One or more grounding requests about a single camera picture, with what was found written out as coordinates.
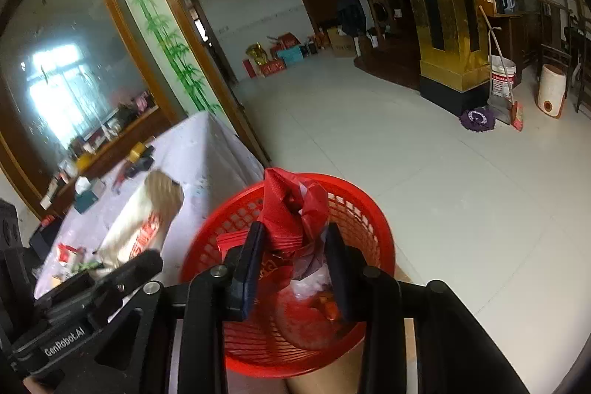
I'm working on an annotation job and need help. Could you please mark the bamboo painted glass panel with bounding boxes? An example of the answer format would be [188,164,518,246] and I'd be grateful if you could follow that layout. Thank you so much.
[90,0,222,118]

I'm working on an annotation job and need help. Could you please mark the wooden side shelf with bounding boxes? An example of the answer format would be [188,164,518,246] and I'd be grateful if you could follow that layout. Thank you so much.
[475,0,527,74]

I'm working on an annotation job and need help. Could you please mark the wooden chair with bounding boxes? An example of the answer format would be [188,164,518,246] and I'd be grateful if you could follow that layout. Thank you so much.
[536,0,591,113]

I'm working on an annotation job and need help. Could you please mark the broom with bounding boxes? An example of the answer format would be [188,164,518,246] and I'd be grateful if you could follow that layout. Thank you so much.
[478,5,525,131]

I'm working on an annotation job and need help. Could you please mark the grey dustpan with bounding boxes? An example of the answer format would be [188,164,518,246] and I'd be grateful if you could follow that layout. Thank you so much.
[487,25,513,124]

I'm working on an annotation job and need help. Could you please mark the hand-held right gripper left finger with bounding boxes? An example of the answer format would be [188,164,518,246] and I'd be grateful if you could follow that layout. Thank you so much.
[95,221,266,394]

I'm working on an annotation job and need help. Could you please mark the white room heater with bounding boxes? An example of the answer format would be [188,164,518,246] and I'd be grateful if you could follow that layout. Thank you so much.
[537,64,568,119]

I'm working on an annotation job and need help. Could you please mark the printed cardboard carton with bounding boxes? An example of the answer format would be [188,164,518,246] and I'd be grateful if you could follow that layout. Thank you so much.
[327,27,358,58]

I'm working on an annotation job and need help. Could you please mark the white plastic bucket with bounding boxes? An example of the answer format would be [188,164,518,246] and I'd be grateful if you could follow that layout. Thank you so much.
[489,55,517,99]

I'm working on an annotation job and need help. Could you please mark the pile of gift boxes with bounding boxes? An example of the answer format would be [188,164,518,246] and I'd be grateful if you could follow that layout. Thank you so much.
[242,31,324,78]

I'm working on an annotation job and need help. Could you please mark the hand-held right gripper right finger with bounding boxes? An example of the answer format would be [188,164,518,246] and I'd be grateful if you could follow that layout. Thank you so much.
[323,223,532,394]

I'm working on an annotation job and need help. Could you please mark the gold pillar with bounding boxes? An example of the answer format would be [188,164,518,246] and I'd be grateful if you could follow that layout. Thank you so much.
[379,0,497,105]

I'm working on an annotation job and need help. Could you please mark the wooden staircase railing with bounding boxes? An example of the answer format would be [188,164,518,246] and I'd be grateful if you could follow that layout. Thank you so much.
[353,0,423,90]

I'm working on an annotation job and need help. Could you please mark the dark bag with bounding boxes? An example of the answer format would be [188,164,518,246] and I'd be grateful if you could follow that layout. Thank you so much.
[28,216,63,261]

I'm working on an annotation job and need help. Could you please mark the purple mop head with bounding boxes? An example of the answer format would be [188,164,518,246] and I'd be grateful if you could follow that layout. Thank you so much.
[459,107,497,133]

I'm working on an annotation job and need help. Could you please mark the wooden mirror cabinet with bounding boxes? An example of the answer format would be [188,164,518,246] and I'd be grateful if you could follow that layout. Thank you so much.
[0,0,273,219]

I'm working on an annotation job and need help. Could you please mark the red plastic bag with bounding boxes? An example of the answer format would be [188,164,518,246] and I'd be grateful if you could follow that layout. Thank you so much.
[256,168,333,258]

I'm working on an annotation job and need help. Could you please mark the red plastic mesh basket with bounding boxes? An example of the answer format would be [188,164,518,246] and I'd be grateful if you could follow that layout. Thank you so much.
[179,173,397,378]

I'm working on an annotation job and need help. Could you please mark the clear plastic bag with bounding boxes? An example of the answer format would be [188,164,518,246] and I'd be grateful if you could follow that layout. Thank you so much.
[288,262,335,302]

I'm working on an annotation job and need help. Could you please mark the wooden side door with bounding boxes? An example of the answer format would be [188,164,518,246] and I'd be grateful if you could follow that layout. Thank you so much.
[180,0,238,85]

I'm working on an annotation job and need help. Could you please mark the black device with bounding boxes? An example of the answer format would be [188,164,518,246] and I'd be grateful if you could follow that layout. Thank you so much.
[124,156,155,178]

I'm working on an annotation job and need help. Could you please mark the teal tissue box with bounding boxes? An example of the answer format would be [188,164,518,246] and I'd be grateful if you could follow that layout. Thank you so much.
[74,176,106,215]

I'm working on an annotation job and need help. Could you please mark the floral lilac tablecloth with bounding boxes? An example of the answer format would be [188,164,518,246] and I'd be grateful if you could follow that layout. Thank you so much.
[32,112,266,394]

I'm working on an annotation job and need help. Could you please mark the beige paper bag red print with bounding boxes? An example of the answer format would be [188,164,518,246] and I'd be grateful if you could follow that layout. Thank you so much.
[99,170,185,268]

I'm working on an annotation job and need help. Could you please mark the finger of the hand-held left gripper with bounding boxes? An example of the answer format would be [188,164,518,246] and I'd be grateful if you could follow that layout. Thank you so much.
[60,250,164,295]

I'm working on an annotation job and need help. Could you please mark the red and white packet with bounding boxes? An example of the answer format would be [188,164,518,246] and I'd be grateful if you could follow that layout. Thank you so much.
[55,243,86,271]

